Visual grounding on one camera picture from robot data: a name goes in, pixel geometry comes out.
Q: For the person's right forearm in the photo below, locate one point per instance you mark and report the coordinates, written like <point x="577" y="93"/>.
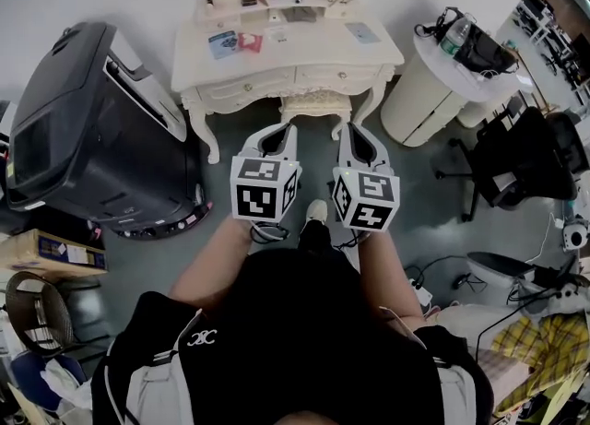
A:
<point x="387" y="275"/>

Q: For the person's black trousers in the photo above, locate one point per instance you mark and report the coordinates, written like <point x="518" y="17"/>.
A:
<point x="315" y="239"/>

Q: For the white power strip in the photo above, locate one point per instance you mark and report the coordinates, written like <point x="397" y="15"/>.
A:
<point x="420" y="291"/>

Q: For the cream ornate dressing table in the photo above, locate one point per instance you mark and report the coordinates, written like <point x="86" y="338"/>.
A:
<point x="318" y="50"/>

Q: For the row of office desks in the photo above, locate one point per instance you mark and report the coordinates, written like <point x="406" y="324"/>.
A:
<point x="553" y="22"/>

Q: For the grey folded cloth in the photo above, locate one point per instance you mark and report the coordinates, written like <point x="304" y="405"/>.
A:
<point x="299" y="14"/>

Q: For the large black mobile robot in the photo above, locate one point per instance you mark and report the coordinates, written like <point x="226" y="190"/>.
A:
<point x="92" y="156"/>

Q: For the light blue card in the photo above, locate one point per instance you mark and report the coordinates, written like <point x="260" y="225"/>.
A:
<point x="362" y="32"/>

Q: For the blue booklet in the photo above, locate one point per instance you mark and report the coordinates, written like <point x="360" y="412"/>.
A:
<point x="222" y="40"/>

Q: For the white crumpled cloth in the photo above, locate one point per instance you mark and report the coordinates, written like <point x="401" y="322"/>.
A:
<point x="64" y="381"/>

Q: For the person's right shoe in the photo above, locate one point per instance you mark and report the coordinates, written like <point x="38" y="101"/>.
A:
<point x="318" y="211"/>

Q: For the white cylinder bin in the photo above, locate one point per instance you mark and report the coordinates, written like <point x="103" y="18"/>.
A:
<point x="470" y="112"/>

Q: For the black office chair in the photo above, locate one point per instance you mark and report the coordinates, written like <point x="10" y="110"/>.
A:
<point x="525" y="160"/>

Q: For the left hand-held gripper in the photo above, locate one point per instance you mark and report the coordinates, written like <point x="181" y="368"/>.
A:
<point x="256" y="192"/>

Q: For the yellow plaid cloth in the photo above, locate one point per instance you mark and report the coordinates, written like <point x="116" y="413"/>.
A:
<point x="544" y="345"/>

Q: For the cream upholstered stool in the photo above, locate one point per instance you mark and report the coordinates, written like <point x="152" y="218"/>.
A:
<point x="313" y="101"/>

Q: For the clear water bottle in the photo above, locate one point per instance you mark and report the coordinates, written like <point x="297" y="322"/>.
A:
<point x="454" y="38"/>

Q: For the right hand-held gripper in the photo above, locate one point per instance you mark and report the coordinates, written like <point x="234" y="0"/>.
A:
<point x="369" y="202"/>

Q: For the red card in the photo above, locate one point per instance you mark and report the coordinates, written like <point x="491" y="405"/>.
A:
<point x="251" y="41"/>

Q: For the pink covered table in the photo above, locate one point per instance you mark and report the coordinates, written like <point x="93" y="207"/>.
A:
<point x="502" y="368"/>

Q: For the white round cabinet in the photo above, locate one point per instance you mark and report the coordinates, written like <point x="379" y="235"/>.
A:
<point x="415" y="100"/>

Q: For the person's left forearm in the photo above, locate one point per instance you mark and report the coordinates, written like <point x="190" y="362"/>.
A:
<point x="207" y="266"/>

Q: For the cardboard box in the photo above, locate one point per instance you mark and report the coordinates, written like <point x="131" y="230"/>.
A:
<point x="27" y="252"/>

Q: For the small white card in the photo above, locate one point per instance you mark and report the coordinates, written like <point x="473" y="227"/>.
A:
<point x="276" y="33"/>

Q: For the blue chair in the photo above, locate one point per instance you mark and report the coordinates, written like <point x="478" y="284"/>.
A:
<point x="27" y="372"/>

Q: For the black bag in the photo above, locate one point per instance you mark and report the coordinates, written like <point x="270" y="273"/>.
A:
<point x="484" y="52"/>

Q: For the white round camera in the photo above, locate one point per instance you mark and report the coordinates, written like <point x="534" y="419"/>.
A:
<point x="575" y="236"/>

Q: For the person's black shirt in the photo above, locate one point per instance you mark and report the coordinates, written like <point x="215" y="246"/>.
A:
<point x="295" y="322"/>

